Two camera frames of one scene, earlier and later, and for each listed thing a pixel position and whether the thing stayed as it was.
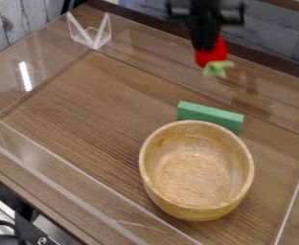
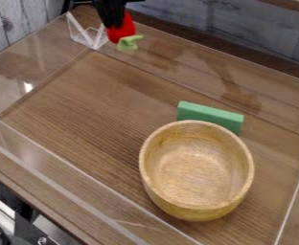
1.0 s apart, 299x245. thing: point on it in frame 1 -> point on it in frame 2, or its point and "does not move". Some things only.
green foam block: [191, 111] does not move
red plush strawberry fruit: [214, 58] -> [126, 29]
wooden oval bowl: [197, 166] does not move
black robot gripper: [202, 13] -> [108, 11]
